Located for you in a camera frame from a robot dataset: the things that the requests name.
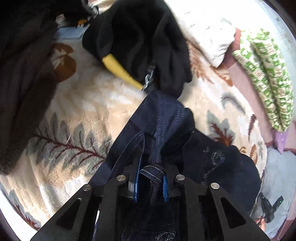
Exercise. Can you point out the green white patterned folded quilt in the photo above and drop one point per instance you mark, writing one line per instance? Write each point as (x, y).
(260, 56)

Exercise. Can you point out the dark brown fur coat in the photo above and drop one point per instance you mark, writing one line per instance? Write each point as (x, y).
(28, 83)

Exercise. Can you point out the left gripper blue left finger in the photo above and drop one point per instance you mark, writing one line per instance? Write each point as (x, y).
(133, 177)

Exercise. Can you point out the purple dotted pillow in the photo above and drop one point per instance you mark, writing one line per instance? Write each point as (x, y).
(284, 141)

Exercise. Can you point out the cream leaf-print blanket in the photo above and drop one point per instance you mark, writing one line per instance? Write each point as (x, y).
(88, 111)

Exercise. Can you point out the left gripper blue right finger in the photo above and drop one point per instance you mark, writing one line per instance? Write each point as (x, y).
(165, 188)

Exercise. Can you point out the black garment with yellow trim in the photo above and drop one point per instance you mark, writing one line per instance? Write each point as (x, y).
(144, 37)

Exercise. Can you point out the white floral pillow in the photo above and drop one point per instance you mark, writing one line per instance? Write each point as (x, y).
(203, 24)

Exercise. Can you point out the dark blue embroidered jeans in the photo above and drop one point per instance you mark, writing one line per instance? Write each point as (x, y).
(212, 187)

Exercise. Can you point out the grey blanket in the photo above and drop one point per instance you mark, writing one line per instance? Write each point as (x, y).
(279, 180)

